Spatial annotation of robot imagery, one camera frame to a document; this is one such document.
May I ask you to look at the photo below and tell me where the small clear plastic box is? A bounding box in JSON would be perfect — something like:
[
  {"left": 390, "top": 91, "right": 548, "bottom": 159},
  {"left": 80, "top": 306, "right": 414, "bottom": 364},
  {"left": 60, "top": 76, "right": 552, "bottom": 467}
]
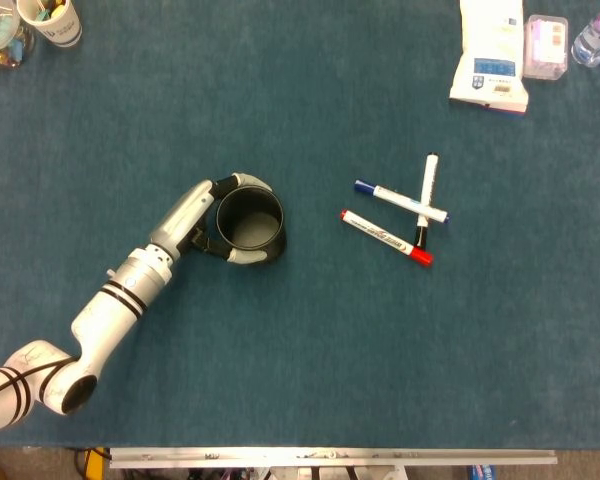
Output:
[{"left": 522, "top": 14, "right": 570, "bottom": 81}]

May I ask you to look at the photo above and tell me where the aluminium frame rail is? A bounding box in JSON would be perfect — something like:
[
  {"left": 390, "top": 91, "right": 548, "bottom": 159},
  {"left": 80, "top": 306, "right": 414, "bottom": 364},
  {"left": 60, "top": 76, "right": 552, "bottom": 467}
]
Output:
[{"left": 108, "top": 447, "right": 559, "bottom": 470}]

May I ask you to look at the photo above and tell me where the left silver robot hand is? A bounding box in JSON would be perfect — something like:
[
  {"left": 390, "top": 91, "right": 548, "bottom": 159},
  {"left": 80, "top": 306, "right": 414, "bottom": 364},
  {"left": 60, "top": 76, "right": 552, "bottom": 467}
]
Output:
[{"left": 148, "top": 172, "right": 275, "bottom": 265}]

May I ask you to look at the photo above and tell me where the black cylindrical cup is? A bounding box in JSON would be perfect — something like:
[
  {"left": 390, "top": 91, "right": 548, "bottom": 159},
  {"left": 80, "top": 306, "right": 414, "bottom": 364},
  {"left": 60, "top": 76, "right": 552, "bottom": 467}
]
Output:
[{"left": 215, "top": 184, "right": 287, "bottom": 261}]

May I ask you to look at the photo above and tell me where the blue-capped whiteboard marker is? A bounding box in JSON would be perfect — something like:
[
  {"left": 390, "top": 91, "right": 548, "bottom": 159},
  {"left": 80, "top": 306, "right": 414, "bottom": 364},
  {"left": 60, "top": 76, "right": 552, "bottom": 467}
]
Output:
[{"left": 354, "top": 179, "right": 450, "bottom": 225}]

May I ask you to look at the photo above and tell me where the clear jar of clips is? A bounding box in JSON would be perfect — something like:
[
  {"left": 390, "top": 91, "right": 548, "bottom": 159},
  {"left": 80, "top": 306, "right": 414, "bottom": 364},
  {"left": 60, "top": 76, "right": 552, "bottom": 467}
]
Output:
[{"left": 0, "top": 0, "right": 37, "bottom": 71}]

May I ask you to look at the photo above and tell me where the yellow plastic block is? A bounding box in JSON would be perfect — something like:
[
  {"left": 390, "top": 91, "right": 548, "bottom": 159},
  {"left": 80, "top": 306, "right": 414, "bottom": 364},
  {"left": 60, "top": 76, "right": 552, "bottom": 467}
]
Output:
[{"left": 74, "top": 447, "right": 111, "bottom": 480}]

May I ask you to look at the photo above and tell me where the white paper cup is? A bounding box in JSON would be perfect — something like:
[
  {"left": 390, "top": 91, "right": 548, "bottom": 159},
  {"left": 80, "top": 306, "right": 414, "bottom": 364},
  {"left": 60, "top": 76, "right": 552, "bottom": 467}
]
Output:
[{"left": 16, "top": 0, "right": 84, "bottom": 49}]

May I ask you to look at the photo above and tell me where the red-capped whiteboard marker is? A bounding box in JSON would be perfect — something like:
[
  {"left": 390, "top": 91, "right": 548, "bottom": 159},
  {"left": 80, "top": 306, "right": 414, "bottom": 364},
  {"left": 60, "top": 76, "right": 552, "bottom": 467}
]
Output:
[{"left": 339, "top": 209, "right": 435, "bottom": 267}]

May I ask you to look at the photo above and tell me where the black-capped whiteboard marker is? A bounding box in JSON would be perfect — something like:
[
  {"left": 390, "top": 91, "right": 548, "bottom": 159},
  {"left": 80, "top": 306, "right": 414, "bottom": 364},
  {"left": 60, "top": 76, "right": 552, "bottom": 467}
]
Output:
[{"left": 413, "top": 151, "right": 440, "bottom": 250}]

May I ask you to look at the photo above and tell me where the clear water bottle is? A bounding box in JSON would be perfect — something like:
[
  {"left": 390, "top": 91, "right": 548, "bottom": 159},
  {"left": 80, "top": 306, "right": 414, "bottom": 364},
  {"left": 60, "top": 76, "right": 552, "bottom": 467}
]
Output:
[{"left": 571, "top": 0, "right": 600, "bottom": 68}]

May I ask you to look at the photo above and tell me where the white tissue pack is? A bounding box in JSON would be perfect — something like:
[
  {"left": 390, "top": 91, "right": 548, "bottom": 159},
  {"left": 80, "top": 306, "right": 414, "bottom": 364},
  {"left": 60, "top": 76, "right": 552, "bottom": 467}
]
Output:
[{"left": 448, "top": 0, "right": 530, "bottom": 117}]

